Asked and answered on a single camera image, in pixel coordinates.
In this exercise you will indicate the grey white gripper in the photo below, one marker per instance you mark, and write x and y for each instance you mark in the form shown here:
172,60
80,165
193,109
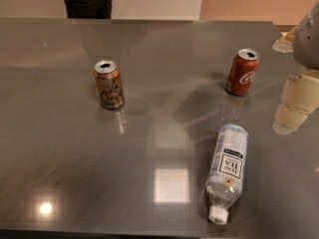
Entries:
308,40

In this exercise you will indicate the red coke can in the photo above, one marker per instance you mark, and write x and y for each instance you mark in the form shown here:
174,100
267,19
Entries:
243,70

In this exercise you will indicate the clear plastic water bottle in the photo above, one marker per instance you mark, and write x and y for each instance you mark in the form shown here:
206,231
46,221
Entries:
225,179

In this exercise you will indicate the orange LaCroix can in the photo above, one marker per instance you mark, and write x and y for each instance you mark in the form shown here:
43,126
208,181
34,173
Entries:
109,83

